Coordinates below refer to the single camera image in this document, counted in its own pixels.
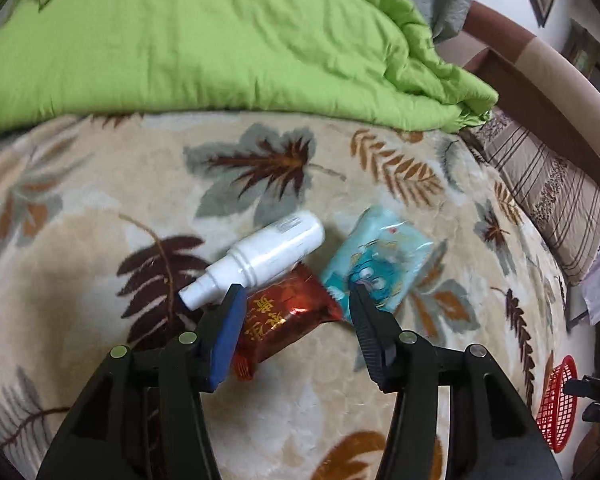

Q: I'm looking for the grey quilted pillow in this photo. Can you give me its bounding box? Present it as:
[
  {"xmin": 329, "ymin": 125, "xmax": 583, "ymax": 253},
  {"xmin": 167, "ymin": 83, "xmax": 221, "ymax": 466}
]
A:
[{"xmin": 385, "ymin": 0, "xmax": 486, "ymax": 43}]

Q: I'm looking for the striped brown pillow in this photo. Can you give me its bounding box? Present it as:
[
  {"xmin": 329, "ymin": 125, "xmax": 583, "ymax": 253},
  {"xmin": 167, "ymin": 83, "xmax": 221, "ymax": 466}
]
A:
[{"xmin": 460, "ymin": 110, "xmax": 600, "ymax": 286}]

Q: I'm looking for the brown headboard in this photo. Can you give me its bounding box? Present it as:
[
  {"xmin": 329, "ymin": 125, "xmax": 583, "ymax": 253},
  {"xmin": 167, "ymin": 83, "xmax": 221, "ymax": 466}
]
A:
[{"xmin": 437, "ymin": 0, "xmax": 600, "ymax": 201}]

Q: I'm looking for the red plastic basket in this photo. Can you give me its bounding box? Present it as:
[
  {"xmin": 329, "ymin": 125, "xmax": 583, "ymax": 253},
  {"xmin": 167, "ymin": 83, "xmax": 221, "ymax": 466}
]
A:
[{"xmin": 536, "ymin": 355, "xmax": 578, "ymax": 453}]

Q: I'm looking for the teal snack packet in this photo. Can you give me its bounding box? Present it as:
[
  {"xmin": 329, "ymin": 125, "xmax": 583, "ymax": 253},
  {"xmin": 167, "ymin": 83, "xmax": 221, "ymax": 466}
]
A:
[{"xmin": 320, "ymin": 206, "xmax": 435, "ymax": 323}]

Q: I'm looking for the red snack packet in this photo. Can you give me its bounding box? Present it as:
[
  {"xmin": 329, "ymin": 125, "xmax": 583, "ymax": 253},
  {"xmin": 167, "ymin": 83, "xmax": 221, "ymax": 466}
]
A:
[{"xmin": 230, "ymin": 262, "xmax": 343, "ymax": 381}]

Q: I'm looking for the white spray bottle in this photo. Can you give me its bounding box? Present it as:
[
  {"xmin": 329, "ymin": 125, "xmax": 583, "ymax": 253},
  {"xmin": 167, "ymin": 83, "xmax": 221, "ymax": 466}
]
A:
[{"xmin": 178, "ymin": 210, "xmax": 326, "ymax": 311}]

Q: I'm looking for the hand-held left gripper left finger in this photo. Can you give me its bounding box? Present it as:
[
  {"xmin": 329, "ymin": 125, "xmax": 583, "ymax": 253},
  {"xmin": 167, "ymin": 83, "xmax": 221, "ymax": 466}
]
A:
[{"xmin": 35, "ymin": 284, "xmax": 248, "ymax": 480}]

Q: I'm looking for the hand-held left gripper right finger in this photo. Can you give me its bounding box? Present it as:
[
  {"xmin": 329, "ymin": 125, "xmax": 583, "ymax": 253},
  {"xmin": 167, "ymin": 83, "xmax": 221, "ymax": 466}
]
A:
[{"xmin": 349, "ymin": 284, "xmax": 563, "ymax": 480}]

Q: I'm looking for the leaf-print blanket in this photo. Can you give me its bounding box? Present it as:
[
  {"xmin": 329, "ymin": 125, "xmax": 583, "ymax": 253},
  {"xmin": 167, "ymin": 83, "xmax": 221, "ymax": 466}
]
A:
[{"xmin": 0, "ymin": 110, "xmax": 571, "ymax": 480}]

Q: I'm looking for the green quilt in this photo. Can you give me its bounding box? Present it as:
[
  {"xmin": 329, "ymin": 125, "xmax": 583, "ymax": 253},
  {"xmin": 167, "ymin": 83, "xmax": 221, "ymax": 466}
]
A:
[{"xmin": 0, "ymin": 0, "xmax": 498, "ymax": 138}]

